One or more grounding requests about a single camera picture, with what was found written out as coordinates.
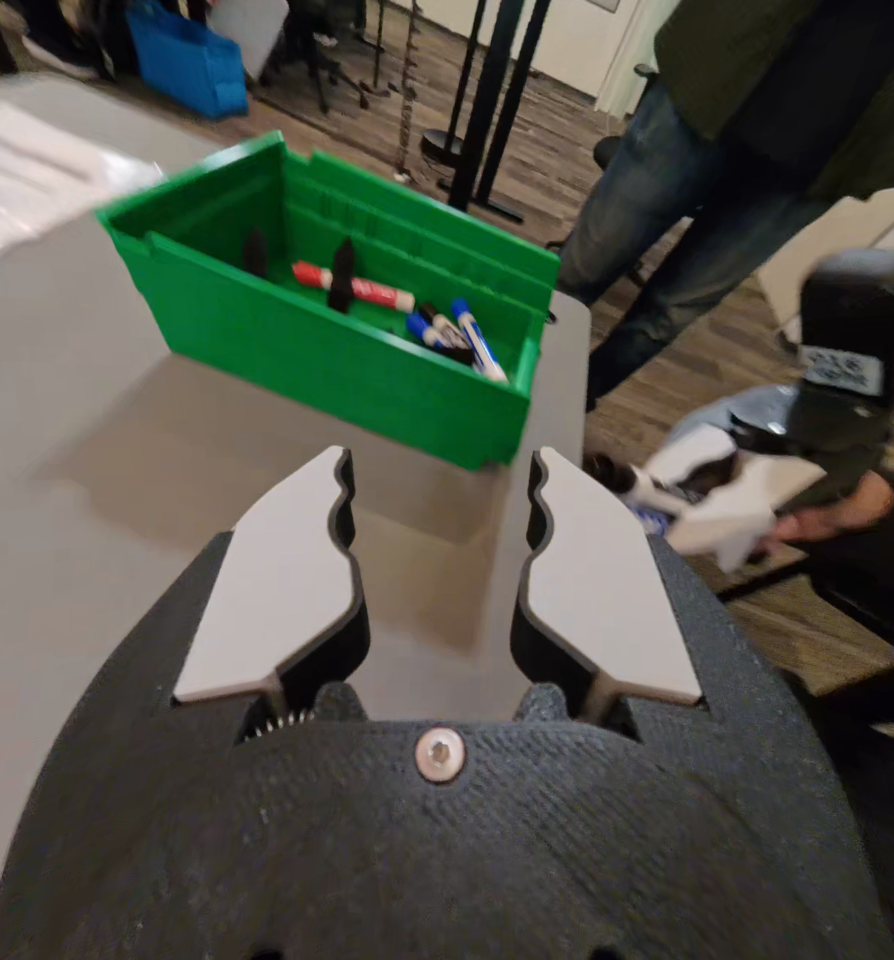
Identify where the person's right hand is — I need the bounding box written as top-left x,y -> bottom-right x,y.
773,471 -> 894,545

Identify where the green plastic bin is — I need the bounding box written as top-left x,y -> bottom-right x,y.
94,131 -> 562,472

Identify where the grey desk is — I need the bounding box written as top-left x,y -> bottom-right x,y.
0,75 -> 594,939

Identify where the blue plastic bin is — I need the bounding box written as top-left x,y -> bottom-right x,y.
126,0 -> 251,121

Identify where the black round-base stand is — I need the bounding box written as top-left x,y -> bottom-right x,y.
420,0 -> 487,162

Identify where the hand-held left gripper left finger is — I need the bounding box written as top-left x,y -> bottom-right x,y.
171,446 -> 372,717

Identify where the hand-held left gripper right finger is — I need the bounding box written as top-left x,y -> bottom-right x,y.
510,446 -> 705,723

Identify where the laminated paper sheet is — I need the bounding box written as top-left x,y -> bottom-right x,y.
0,101 -> 167,260

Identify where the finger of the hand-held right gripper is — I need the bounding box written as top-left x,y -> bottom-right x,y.
638,427 -> 741,489
668,456 -> 827,575

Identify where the red dry erase marker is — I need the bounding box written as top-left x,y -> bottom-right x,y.
291,260 -> 417,315

